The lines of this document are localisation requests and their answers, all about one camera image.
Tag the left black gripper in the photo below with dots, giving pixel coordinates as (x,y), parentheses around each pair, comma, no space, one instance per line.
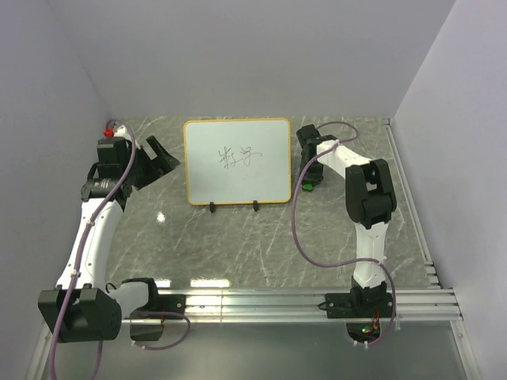
(157,167)

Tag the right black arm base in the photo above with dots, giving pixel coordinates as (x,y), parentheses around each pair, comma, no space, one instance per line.
(368,318)

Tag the green whiteboard eraser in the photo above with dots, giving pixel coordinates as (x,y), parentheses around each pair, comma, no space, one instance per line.
(307,186)

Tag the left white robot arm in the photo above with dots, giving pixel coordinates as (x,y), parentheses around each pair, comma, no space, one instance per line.
(79,308)

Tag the side aluminium rail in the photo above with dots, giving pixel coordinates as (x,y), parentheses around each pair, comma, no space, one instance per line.
(430,269)

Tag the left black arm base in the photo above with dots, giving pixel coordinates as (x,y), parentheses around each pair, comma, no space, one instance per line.
(148,323)

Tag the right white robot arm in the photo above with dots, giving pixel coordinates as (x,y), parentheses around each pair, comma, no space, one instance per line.
(370,201)

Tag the aluminium mounting rail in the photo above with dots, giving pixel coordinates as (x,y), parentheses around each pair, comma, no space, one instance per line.
(286,305)

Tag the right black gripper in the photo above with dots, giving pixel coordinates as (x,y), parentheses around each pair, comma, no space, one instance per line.
(317,177)

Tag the yellow framed whiteboard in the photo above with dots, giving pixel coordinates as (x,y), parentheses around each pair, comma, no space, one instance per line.
(238,161)

